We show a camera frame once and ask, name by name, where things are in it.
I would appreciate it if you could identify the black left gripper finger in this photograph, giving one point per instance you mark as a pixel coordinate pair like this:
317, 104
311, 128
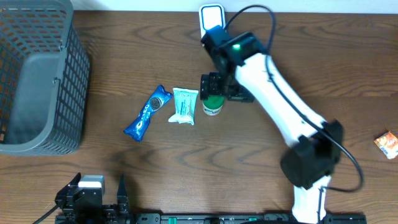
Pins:
122, 196
74, 182

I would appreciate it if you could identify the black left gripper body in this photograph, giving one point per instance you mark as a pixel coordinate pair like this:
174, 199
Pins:
107, 217

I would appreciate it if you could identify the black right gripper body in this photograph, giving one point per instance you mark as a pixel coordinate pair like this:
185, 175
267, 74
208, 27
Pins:
217, 83

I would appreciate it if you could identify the green lid white jar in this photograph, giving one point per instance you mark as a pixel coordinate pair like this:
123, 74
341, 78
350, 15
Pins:
213, 105

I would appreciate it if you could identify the mint green wipes pack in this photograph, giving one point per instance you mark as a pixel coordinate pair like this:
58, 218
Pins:
185, 102

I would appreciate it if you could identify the blue Oreo cookie pack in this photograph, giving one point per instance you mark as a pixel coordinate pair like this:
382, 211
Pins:
138, 127

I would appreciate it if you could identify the orange snack packet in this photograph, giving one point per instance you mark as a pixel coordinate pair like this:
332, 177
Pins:
388, 144

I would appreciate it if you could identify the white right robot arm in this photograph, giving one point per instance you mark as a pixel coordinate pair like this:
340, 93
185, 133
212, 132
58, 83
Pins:
246, 72

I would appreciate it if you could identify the grey plastic mesh basket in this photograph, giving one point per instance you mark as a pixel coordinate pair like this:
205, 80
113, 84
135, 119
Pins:
45, 72

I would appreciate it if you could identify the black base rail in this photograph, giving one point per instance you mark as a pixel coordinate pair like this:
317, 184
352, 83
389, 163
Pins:
282, 218

